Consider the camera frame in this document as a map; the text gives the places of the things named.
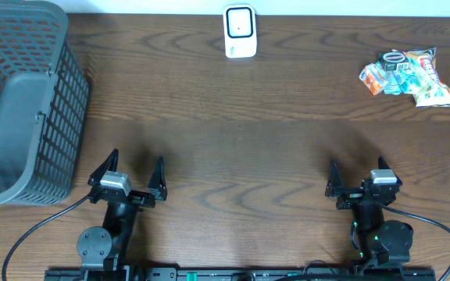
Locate grey plastic basket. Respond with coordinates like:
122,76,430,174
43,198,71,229
0,1,90,205

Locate white barcode scanner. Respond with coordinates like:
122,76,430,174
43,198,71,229
223,4,257,59

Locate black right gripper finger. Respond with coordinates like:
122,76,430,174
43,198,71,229
325,159,344,197
378,156,402,185

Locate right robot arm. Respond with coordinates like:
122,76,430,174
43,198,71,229
325,157,413,275

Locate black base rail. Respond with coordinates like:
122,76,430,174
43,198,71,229
44,265,436,281

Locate blue Kleenex tissue pack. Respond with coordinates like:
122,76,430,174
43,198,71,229
392,64,429,94

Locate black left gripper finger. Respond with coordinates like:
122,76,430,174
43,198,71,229
148,156,168,201
87,148,119,186

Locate orange Kleenex tissue pack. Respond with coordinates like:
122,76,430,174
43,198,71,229
359,62,388,95

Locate large yellow wipes pack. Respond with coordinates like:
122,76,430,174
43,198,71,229
404,47,450,108

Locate dark green round-label pack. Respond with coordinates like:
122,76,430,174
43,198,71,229
378,52,409,72

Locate teal wet wipes pack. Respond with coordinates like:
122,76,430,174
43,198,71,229
384,72,402,95

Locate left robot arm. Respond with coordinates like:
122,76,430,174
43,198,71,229
77,149,168,280

